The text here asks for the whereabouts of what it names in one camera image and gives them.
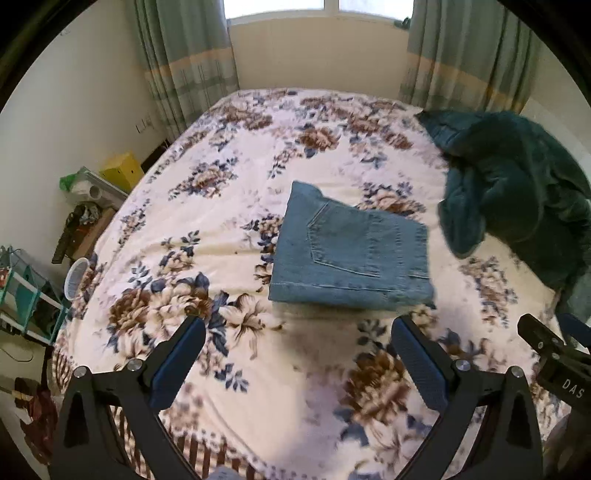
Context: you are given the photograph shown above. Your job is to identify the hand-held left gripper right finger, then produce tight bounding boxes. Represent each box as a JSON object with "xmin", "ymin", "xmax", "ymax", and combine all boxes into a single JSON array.
[{"xmin": 391, "ymin": 315, "xmax": 543, "ymax": 480}]

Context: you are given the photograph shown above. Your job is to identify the floral blanket with checkered border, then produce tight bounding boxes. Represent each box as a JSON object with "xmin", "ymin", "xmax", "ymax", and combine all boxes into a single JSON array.
[{"xmin": 48, "ymin": 88, "xmax": 583, "ymax": 480}]

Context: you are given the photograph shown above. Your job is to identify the teal shelf rack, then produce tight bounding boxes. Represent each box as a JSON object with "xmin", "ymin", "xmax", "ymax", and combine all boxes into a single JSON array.
[{"xmin": 0, "ymin": 246, "xmax": 71, "ymax": 348}]

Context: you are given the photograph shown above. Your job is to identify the yellow box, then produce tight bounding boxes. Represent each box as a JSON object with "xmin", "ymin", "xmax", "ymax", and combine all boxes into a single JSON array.
[{"xmin": 99, "ymin": 152, "xmax": 145, "ymax": 195}]

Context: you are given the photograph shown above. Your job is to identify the gray folded towel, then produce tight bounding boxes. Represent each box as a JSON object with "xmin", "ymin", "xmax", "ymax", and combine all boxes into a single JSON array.
[{"xmin": 272, "ymin": 301, "xmax": 402, "ymax": 322}]

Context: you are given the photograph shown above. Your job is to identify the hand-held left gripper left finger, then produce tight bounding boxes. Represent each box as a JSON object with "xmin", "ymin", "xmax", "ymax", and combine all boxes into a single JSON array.
[{"xmin": 53, "ymin": 315, "xmax": 207, "ymax": 480}]

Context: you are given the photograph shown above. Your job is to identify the dark red cloth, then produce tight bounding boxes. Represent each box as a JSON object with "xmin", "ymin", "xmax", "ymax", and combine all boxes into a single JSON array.
[{"xmin": 14, "ymin": 377, "xmax": 59, "ymax": 465}]

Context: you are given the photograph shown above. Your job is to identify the window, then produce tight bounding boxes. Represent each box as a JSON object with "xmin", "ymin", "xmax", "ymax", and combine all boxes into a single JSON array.
[{"xmin": 224, "ymin": 0, "xmax": 415, "ymax": 22}]

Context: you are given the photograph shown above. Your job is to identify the small white fan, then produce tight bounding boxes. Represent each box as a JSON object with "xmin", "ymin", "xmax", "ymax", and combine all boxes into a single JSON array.
[{"xmin": 65, "ymin": 257, "xmax": 90, "ymax": 302}]

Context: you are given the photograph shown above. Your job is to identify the folded faded denim garment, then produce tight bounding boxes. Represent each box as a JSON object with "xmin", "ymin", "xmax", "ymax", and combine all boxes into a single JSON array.
[{"xmin": 560, "ymin": 272, "xmax": 591, "ymax": 320}]

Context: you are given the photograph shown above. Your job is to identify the wooden side table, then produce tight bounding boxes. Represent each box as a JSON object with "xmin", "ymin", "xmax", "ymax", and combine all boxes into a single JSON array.
[{"xmin": 52, "ymin": 205, "xmax": 117, "ymax": 265}]

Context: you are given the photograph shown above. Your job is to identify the blue denim pants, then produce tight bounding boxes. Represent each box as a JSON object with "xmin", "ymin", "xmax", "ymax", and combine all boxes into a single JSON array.
[{"xmin": 269, "ymin": 181, "xmax": 437, "ymax": 313}]

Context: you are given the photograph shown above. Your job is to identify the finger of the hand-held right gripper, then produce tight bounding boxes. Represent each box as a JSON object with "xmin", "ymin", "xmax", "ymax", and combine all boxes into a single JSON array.
[
  {"xmin": 557, "ymin": 313, "xmax": 591, "ymax": 350},
  {"xmin": 517, "ymin": 314, "xmax": 591, "ymax": 370}
]

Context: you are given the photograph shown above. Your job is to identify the clear plastic container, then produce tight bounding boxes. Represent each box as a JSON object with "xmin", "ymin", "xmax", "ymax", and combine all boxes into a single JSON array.
[{"xmin": 65, "ymin": 167, "xmax": 129, "ymax": 213}]

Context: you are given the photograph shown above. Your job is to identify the green striped curtain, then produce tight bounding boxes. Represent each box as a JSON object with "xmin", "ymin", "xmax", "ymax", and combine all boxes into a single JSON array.
[
  {"xmin": 134, "ymin": 0, "xmax": 241, "ymax": 140},
  {"xmin": 399, "ymin": 0, "xmax": 542, "ymax": 114}
]

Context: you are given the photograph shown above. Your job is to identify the dark green fleece blanket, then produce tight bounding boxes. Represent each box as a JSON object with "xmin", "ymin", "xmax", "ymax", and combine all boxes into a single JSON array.
[{"xmin": 418, "ymin": 110, "xmax": 591, "ymax": 296}]

